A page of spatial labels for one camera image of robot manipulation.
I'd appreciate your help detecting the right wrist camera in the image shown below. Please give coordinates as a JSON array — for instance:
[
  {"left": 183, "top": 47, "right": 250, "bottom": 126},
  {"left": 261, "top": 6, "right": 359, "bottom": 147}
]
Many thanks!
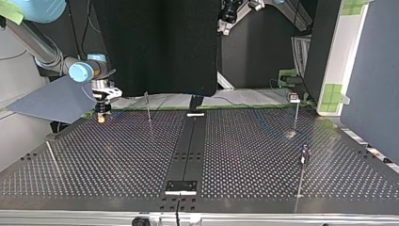
[{"left": 91, "top": 87, "right": 123, "bottom": 102}]

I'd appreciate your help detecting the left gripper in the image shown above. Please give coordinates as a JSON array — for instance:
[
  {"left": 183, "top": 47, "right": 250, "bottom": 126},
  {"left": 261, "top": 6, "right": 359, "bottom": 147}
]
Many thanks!
[{"left": 219, "top": 0, "right": 245, "bottom": 24}]

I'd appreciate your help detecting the metal post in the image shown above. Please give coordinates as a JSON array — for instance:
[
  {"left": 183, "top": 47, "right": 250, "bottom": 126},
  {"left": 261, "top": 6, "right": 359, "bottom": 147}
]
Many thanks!
[
  {"left": 294, "top": 143, "right": 312, "bottom": 213},
  {"left": 44, "top": 133, "right": 64, "bottom": 179},
  {"left": 143, "top": 90, "right": 153, "bottom": 125},
  {"left": 287, "top": 91, "right": 302, "bottom": 130}
]

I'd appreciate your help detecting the grey board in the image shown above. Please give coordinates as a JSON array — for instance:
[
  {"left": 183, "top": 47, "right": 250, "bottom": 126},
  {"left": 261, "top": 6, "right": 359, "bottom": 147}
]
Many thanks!
[{"left": 5, "top": 74, "right": 99, "bottom": 125}]

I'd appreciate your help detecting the black panel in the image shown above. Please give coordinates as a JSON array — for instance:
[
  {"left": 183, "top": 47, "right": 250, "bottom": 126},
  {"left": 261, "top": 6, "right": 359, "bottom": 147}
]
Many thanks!
[{"left": 92, "top": 0, "right": 222, "bottom": 98}]

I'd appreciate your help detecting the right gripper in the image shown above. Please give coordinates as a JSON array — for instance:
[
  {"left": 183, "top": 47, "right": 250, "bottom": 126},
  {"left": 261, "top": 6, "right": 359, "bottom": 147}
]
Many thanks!
[{"left": 93, "top": 98, "right": 113, "bottom": 124}]

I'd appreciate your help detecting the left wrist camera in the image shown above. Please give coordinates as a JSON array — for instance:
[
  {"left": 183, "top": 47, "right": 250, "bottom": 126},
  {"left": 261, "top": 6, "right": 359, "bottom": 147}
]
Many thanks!
[{"left": 217, "top": 7, "right": 252, "bottom": 37}]

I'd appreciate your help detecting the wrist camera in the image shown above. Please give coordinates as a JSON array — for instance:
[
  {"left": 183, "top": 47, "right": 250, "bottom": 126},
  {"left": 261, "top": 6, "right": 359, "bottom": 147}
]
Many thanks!
[
  {"left": 217, "top": 7, "right": 252, "bottom": 37},
  {"left": 91, "top": 87, "right": 123, "bottom": 102}
]

